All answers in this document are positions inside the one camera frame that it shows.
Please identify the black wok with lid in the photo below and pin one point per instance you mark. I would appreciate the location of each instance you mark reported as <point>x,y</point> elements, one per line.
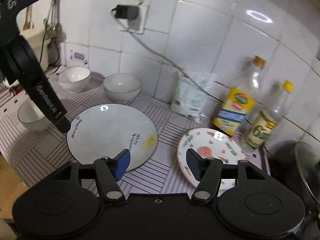
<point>296,166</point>

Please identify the black power adapter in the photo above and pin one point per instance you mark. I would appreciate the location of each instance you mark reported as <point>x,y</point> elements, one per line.
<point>126,12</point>

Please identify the white bowl front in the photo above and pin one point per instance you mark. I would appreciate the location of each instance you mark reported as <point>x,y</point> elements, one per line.
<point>31,117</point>

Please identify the pink rabbit plate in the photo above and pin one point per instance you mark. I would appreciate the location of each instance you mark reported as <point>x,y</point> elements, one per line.
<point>208,143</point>

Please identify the wooden spatula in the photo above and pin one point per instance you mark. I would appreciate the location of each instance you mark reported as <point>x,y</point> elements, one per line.
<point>28,18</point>

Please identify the white vinegar bottle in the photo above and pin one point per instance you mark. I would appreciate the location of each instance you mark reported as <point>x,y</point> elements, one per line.
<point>267,120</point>

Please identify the white bowl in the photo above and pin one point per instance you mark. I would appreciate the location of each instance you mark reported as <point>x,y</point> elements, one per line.
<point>31,117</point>
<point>74,79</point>
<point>121,88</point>

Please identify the white wall socket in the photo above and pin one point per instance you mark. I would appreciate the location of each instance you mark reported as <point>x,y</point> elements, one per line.
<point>138,26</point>

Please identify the white rice cooker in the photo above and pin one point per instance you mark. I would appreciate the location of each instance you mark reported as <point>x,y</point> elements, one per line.
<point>39,44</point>

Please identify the blue wall sticker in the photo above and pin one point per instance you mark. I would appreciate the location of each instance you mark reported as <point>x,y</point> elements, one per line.
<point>78,57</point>

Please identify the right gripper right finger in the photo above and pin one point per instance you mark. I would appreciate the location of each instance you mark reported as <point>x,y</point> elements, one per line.
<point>208,173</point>

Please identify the cooking wine bottle yellow label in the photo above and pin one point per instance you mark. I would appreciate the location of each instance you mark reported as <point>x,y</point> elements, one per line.
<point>244,89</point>

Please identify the white salt bag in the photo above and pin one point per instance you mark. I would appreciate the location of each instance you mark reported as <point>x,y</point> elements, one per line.
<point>191,94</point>

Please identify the white sun plate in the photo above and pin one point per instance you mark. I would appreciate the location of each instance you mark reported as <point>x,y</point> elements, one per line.
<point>107,129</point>

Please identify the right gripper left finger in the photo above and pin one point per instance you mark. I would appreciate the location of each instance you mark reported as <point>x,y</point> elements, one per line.
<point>108,172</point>

